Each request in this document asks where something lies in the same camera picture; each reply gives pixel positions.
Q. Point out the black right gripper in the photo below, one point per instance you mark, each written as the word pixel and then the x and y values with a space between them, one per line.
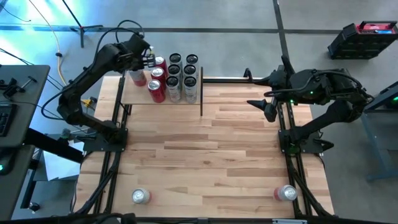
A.
pixel 281 84

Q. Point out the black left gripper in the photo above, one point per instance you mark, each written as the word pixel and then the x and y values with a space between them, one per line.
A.
pixel 136 53

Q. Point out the red Coca-Cola can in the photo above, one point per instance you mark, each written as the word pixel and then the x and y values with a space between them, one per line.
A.
pixel 287 193
pixel 158 72
pixel 161 60
pixel 157 95
pixel 140 196

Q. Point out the red and silver soda can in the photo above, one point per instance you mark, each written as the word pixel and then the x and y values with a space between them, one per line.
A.
pixel 139 79

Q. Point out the dented Celsius Peach Vibe can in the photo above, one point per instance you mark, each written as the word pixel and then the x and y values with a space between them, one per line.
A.
pixel 175 58

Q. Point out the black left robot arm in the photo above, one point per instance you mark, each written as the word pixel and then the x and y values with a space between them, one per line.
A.
pixel 81 81

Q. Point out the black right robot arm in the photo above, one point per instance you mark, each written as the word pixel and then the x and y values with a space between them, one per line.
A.
pixel 335 115

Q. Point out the wooden shelf with black legs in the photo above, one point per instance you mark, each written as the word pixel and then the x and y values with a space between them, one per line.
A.
pixel 136 96

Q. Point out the black tripod stand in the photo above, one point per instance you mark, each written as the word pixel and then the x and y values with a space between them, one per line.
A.
pixel 81 34

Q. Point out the black toolbox with red lid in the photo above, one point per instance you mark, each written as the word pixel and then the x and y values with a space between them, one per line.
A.
pixel 357 43

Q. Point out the dark grey desk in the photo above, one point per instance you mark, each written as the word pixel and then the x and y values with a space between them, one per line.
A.
pixel 15 193
pixel 37 74

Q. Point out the blue metal workbench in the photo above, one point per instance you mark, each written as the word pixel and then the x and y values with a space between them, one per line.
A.
pixel 370 137

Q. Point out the black computer tower green lights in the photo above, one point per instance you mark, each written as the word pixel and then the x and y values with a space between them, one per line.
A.
pixel 394 101

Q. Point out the black crossbar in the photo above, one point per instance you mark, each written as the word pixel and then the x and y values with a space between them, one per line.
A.
pixel 217 221

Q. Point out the white paper sheets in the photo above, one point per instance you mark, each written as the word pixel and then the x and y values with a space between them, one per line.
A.
pixel 59 165

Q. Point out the black clamp tool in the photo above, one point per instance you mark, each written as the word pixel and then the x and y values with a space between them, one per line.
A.
pixel 11 87

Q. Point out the black keyboard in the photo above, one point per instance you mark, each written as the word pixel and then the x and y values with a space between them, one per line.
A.
pixel 6 119

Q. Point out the computer mouse with light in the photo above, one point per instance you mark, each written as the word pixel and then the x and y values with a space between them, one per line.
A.
pixel 2 165

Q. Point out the black caster wheel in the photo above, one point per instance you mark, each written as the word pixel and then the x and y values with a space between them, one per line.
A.
pixel 34 207

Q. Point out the black rail clamp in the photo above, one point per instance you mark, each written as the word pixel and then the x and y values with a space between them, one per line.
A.
pixel 247 74

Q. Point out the black aluminium table frame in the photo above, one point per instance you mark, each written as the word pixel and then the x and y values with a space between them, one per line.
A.
pixel 224 81

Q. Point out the silver mounting bracket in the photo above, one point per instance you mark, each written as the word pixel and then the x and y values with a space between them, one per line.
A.
pixel 289 221

